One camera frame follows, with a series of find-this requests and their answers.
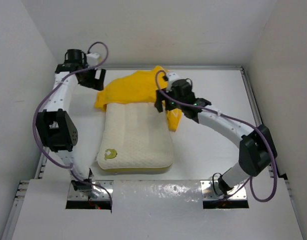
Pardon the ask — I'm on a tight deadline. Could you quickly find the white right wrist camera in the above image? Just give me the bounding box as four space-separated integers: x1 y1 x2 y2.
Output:
163 72 180 89

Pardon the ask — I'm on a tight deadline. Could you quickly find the yellow printed pillowcase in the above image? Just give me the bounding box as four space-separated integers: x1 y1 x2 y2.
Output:
93 65 183 133

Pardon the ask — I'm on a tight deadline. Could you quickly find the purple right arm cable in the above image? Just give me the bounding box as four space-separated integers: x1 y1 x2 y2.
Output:
155 69 279 203

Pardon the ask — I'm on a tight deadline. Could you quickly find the aluminium table frame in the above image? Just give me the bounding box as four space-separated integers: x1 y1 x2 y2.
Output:
12 67 302 240

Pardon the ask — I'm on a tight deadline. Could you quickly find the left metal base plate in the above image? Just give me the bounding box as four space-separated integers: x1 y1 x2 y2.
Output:
67 180 114 201

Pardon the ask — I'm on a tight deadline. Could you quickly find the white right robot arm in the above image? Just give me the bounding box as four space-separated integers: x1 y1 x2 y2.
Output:
154 73 278 196

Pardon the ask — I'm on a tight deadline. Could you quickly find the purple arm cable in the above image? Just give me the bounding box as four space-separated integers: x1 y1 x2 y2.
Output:
155 69 279 203
32 41 114 208

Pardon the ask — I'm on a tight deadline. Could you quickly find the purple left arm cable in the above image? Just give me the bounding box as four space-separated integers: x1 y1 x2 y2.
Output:
32 41 114 208

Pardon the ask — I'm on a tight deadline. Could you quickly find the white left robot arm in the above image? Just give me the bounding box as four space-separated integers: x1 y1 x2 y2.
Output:
33 49 106 195

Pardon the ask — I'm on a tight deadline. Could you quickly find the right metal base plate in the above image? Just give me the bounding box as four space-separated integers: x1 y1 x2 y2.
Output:
200 180 248 201

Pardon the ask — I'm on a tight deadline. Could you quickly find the white front cover board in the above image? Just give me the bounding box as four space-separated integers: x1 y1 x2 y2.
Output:
12 180 302 240

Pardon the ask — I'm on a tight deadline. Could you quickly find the metal base plate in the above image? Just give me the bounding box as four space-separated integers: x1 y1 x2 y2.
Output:
67 180 114 201
200 180 248 201

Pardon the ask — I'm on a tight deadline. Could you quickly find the cream foam pillow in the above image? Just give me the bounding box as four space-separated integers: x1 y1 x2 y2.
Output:
96 102 175 172

